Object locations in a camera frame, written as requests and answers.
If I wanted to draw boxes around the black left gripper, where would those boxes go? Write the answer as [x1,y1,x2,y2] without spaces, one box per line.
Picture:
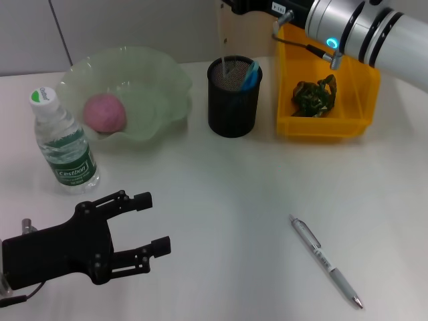
[1,190,172,290]

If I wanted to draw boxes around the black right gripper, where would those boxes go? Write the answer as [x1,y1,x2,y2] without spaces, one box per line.
[220,0,315,16]

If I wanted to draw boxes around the clear plastic ruler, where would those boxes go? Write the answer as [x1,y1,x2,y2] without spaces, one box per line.
[215,0,238,83]

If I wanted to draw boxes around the blue scissors with sheath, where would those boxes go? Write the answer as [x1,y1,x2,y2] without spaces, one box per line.
[223,60,262,118]

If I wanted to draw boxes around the green label water bottle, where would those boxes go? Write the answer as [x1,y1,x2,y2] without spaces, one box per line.
[28,86,100,195]

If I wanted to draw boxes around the green plastic wrapper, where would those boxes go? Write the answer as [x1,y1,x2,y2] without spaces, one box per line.
[290,74,338,118]

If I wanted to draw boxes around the pink peach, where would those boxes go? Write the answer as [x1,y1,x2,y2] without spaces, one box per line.
[82,93,128,134]

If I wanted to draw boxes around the grey retractable pen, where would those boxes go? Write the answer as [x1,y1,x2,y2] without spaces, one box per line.
[289,214,364,309]

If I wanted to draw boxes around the black mesh pen holder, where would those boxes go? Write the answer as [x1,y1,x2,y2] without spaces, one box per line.
[207,56,264,138]

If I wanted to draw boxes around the pale green glass fruit plate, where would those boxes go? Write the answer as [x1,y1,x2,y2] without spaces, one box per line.
[55,45,193,151]

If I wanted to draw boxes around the yellow plastic bin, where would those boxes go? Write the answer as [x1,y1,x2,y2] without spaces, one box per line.
[274,23,381,138]

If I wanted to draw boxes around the right gripper cable with plug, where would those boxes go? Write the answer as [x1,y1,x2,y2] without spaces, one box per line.
[271,9,345,71]

